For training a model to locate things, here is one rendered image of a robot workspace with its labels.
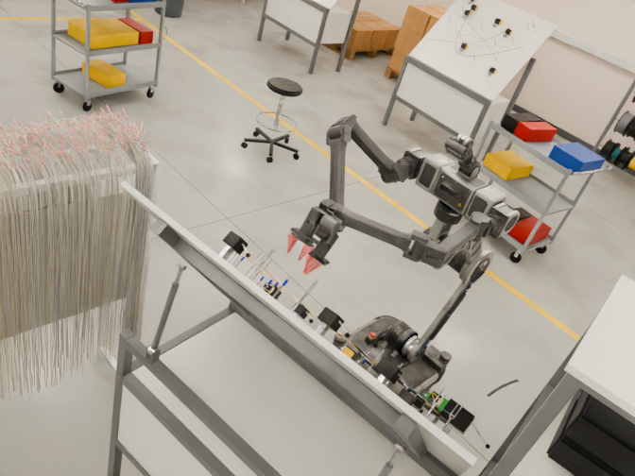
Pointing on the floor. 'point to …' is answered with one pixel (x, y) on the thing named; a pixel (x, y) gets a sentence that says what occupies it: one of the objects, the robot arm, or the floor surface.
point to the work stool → (278, 114)
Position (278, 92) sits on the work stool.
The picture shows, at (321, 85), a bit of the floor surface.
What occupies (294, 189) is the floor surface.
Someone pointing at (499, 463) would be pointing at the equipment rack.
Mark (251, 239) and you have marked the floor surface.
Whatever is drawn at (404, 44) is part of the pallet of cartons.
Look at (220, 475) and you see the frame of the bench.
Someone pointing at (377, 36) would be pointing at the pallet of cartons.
